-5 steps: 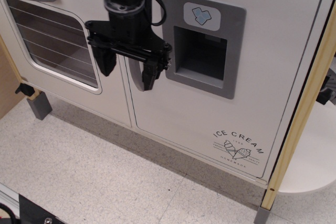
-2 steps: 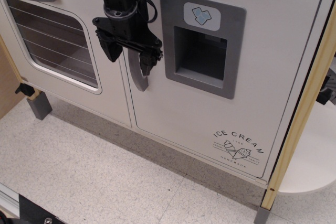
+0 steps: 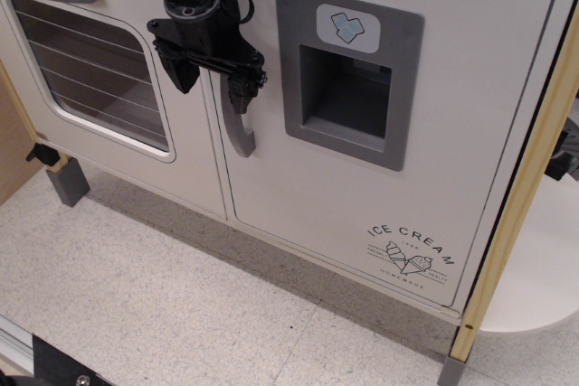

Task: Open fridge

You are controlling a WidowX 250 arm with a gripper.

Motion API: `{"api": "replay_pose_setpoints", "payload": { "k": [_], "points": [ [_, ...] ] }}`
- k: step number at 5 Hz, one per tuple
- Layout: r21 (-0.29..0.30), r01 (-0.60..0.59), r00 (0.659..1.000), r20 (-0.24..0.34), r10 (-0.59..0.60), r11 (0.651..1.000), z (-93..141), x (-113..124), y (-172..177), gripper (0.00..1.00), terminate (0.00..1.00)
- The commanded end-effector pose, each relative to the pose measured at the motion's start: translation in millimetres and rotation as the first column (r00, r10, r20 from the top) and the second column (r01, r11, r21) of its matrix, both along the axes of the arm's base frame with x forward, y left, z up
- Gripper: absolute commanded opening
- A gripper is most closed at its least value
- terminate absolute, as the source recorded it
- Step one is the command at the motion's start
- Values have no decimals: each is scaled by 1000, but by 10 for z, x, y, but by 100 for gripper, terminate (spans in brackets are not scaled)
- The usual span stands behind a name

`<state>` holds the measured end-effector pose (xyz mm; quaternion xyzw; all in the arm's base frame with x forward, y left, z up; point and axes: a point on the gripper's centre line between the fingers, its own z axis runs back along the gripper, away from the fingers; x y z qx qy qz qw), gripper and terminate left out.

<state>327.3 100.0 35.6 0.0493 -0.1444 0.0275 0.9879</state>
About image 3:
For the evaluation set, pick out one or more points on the grey fridge door handle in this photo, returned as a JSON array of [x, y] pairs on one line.
[[241, 138]]

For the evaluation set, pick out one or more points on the white toy kitchen cabinet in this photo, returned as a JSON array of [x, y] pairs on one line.
[[376, 137]]

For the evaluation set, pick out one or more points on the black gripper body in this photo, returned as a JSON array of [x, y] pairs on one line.
[[209, 36]]

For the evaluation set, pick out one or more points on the grey ice dispenser panel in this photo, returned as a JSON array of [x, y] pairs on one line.
[[358, 104]]

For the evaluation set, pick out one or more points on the ice cream logo decal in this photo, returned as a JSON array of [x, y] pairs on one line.
[[411, 255]]

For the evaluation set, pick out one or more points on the black clamp at right edge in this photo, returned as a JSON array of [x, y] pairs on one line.
[[564, 159]]

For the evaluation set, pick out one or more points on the white fridge door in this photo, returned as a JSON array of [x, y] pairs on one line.
[[481, 71]]

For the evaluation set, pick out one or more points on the white oven door with window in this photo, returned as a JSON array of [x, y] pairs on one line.
[[93, 86]]

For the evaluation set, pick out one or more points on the grey foot cap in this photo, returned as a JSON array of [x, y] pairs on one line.
[[451, 371], [70, 183]]

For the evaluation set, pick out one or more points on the wooden right corner post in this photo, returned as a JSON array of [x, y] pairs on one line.
[[543, 135]]

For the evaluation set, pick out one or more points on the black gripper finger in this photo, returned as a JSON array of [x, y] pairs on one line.
[[181, 71], [242, 90]]

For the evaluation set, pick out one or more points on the aluminium rail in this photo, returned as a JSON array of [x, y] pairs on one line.
[[16, 343]]

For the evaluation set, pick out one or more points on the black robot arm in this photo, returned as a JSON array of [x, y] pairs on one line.
[[206, 34]]

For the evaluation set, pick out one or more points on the grey right foot cap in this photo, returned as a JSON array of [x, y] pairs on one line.
[[451, 371]]

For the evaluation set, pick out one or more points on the white round table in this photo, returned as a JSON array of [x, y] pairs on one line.
[[538, 288]]

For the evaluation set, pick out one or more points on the grey left foot cap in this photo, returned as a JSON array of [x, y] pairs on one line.
[[70, 183]]

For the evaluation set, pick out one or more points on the black clamp on left leg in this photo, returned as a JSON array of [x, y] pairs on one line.
[[43, 153]]

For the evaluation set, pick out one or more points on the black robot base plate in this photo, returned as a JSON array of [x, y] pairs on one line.
[[58, 368]]

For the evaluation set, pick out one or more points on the ice cube sticker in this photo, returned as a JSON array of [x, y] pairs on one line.
[[348, 28]]

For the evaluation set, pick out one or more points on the wooden left side panel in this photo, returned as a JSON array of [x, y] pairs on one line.
[[16, 142]]

